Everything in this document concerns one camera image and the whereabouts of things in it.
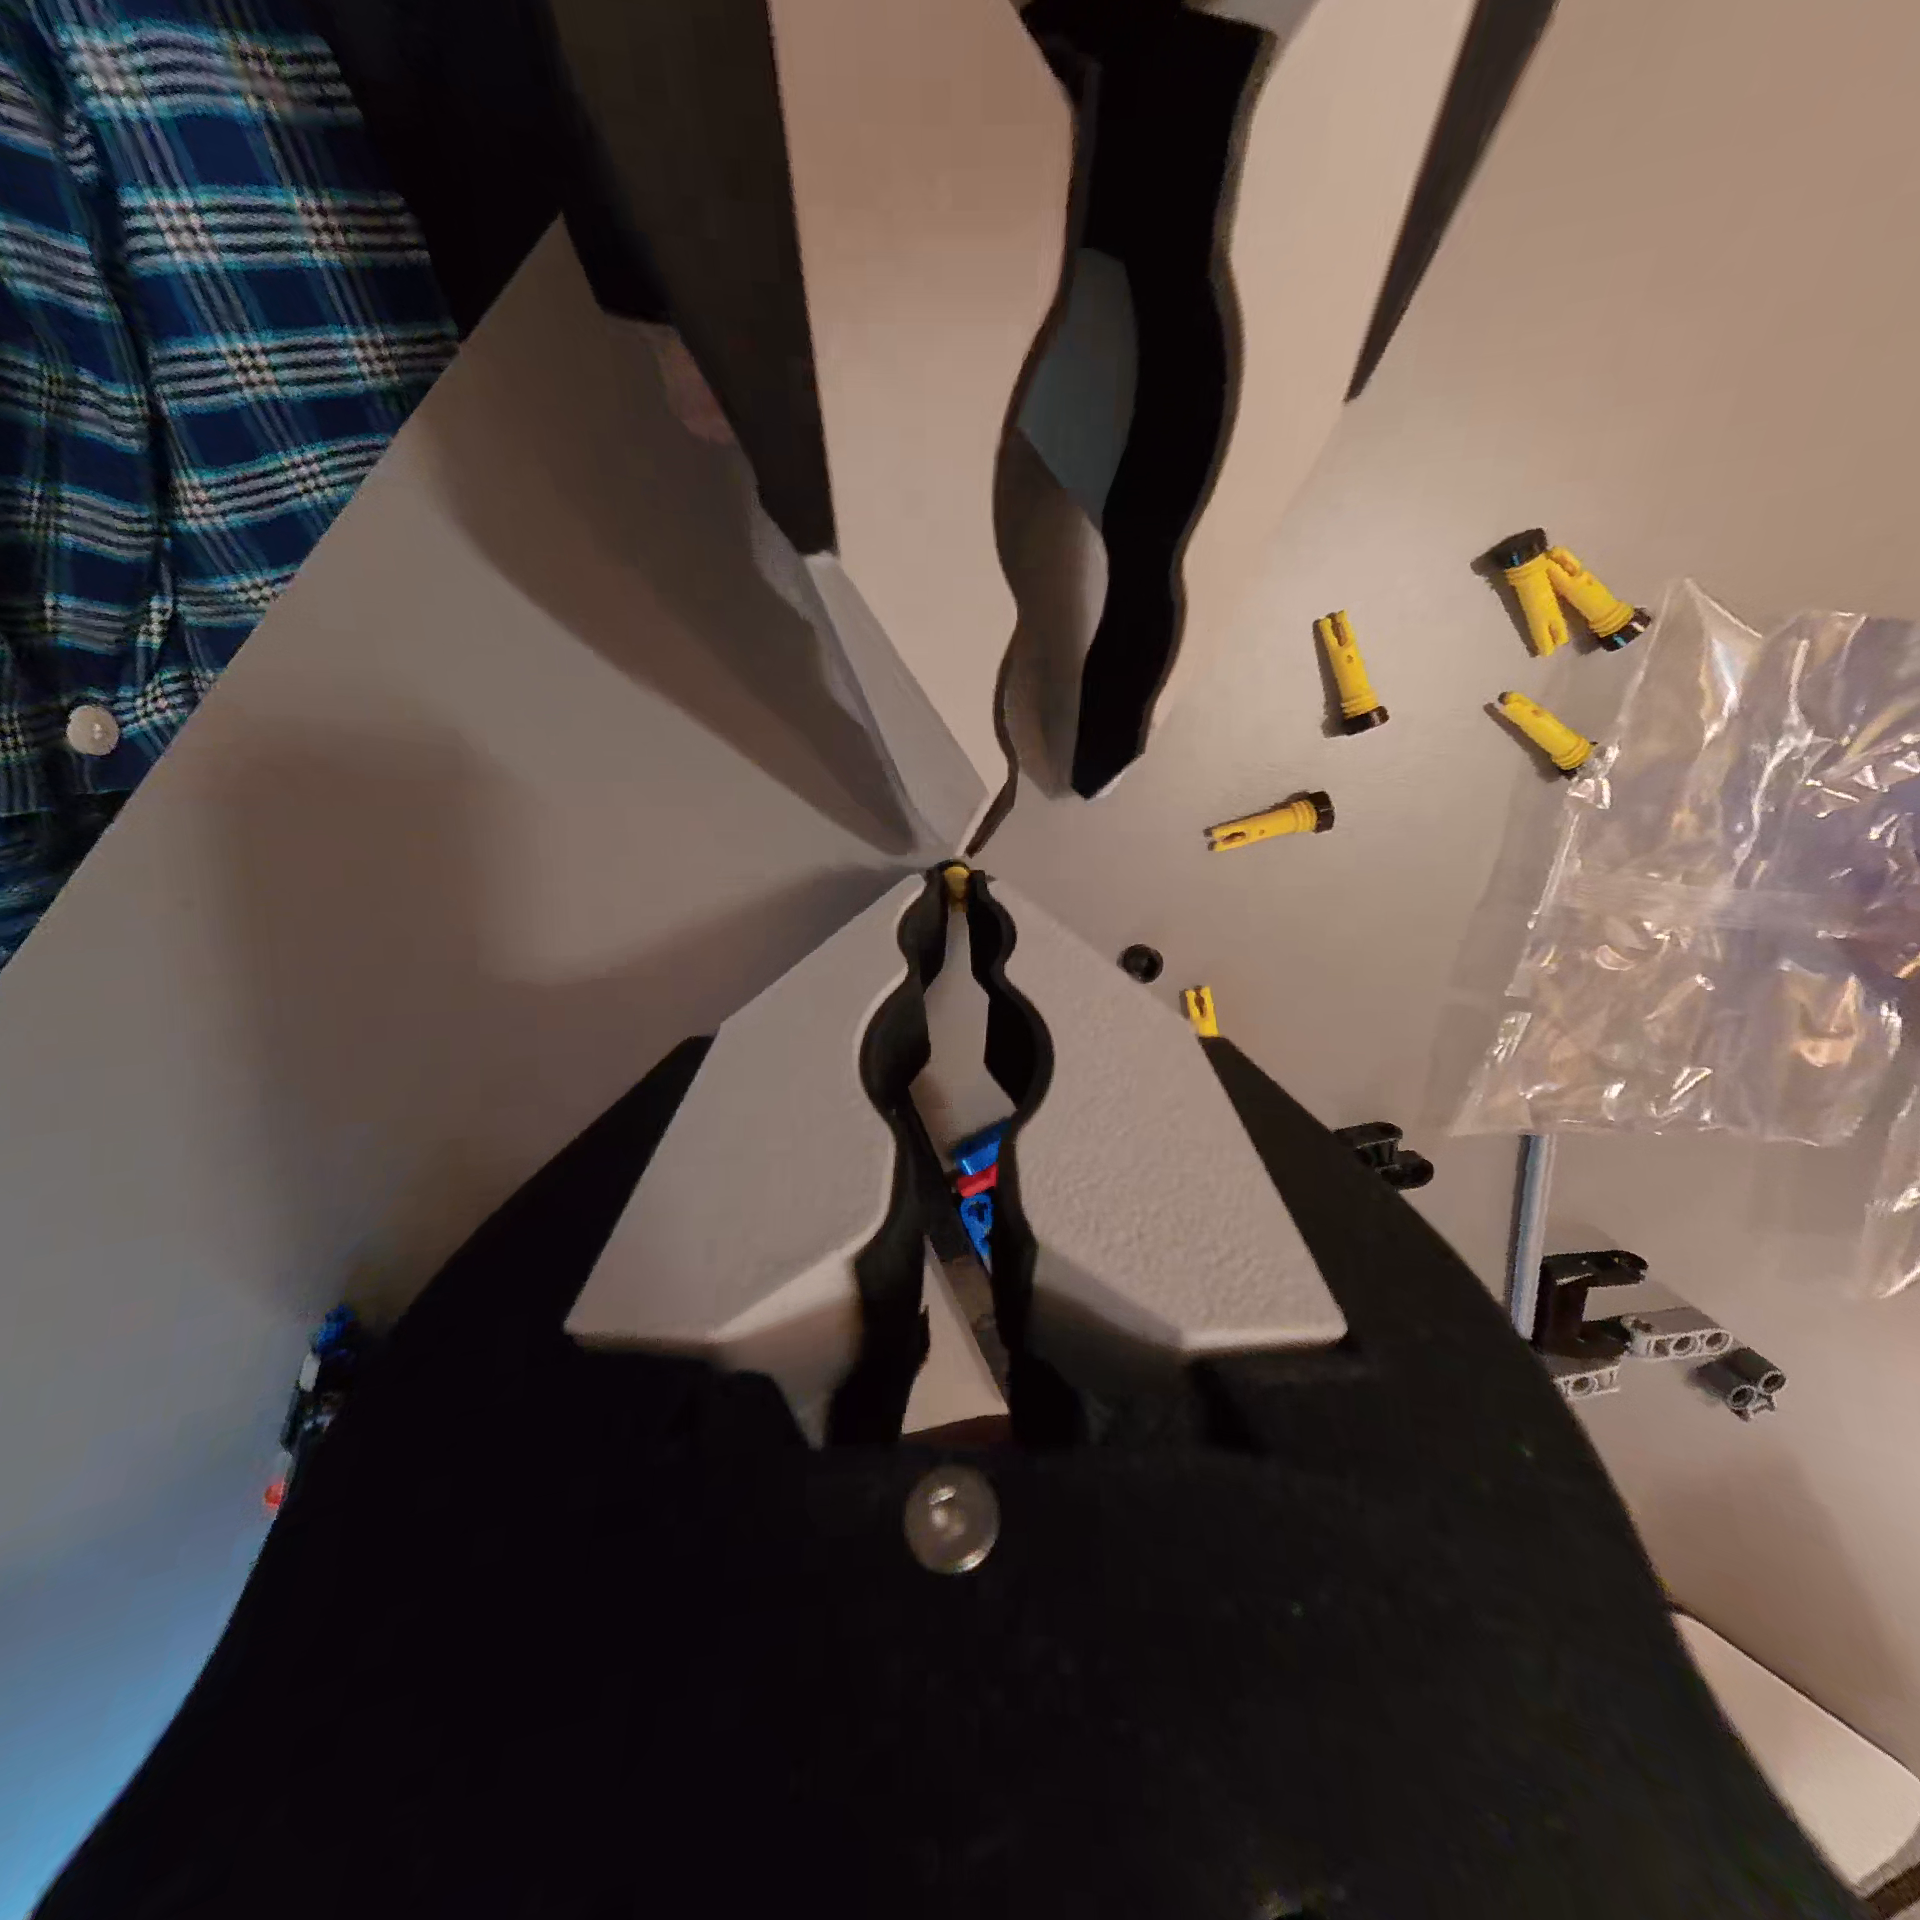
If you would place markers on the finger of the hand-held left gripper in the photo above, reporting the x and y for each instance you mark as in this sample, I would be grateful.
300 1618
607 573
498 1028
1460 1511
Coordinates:
1307 225
915 376

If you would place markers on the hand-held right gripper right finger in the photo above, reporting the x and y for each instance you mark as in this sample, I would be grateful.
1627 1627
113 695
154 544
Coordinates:
1156 1171

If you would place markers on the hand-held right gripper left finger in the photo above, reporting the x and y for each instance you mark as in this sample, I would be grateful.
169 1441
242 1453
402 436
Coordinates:
734 1184

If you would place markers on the black round lego bush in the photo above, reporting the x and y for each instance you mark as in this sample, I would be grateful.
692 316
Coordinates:
1142 961

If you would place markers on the black double lego connector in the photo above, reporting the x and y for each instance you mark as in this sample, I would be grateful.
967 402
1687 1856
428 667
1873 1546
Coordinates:
1388 1152

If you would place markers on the long grey lego axle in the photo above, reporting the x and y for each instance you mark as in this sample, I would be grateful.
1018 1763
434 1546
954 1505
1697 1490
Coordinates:
1530 1229

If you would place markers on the cluster of yellow lego pins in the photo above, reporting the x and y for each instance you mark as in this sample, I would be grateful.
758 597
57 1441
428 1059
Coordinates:
1530 599

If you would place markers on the lego engine assembly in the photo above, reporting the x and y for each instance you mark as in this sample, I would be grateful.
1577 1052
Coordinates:
324 1348

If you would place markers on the light grey lego liftarm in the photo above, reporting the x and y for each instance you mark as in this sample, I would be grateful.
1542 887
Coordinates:
1587 1381
1674 1333

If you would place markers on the clear plastic bag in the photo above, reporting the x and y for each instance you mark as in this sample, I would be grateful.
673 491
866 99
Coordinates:
1898 1201
1725 900

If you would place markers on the dark grey double connector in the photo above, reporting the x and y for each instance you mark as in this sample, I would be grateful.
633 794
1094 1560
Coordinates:
1753 1381

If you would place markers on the white stand base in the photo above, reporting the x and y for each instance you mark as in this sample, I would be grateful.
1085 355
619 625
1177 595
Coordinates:
1801 1755

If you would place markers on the black lego bracket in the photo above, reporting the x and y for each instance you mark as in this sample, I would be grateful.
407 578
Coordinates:
1589 1283

